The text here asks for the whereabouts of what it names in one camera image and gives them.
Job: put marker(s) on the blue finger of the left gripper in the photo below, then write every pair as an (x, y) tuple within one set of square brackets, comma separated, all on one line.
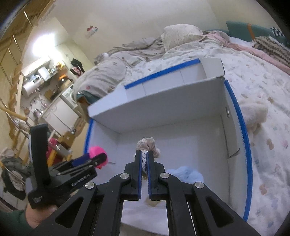
[(81, 160), (68, 168)]

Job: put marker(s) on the green orange headboard cushion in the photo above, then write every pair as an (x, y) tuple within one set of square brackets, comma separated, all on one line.
[(247, 32)]

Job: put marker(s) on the black white striped cloth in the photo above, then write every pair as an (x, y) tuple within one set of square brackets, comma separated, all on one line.
[(278, 35)]

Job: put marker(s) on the light blue fluffy scrunchie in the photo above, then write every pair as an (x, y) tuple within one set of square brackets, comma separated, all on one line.
[(186, 174)]

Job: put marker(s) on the striped knitted blanket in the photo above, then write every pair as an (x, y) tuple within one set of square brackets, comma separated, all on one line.
[(273, 48)]

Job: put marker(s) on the white kitchen cabinet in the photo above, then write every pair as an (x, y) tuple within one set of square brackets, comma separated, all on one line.
[(60, 117)]

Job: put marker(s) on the beige rumpled quilt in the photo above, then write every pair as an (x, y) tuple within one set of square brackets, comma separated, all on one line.
[(111, 67)]

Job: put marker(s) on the floral pillow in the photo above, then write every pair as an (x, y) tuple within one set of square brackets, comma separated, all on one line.
[(176, 35)]

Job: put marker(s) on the left hand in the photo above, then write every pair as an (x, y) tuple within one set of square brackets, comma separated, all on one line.
[(34, 217)]

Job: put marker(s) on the white water heater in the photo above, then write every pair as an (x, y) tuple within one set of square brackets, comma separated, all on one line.
[(31, 86)]

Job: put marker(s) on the beige lace scrunchie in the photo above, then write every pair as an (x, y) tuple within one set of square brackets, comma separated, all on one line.
[(144, 146)]

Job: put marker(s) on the cream fluffy plush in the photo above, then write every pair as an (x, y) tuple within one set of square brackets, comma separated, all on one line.
[(254, 113)]

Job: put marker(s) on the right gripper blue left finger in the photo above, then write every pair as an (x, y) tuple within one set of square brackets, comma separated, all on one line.
[(138, 164)]

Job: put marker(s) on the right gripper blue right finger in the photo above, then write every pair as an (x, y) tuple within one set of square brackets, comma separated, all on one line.
[(151, 175)]

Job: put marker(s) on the small cardboard box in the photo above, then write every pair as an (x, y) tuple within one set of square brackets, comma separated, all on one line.
[(67, 139)]

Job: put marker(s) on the white washing machine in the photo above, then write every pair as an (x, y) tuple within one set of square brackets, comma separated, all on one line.
[(67, 97)]

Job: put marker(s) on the blue white cardboard box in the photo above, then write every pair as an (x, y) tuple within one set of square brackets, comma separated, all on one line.
[(193, 115)]

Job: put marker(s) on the pink heart sponge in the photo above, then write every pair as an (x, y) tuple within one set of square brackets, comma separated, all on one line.
[(98, 157)]

